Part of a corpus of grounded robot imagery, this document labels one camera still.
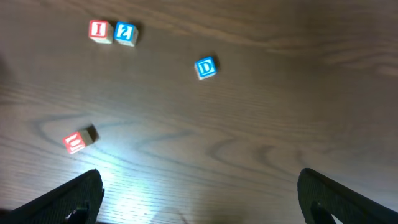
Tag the blue letter D block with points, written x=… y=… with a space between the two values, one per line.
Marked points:
x=205 y=68

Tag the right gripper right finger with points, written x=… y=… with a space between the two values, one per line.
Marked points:
x=323 y=200

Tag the red letter U block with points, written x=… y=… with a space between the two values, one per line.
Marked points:
x=80 y=139

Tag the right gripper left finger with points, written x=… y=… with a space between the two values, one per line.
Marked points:
x=77 y=201

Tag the red letter I block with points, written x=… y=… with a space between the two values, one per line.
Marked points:
x=101 y=32

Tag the blue number 2 block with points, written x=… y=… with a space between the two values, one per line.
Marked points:
x=126 y=34

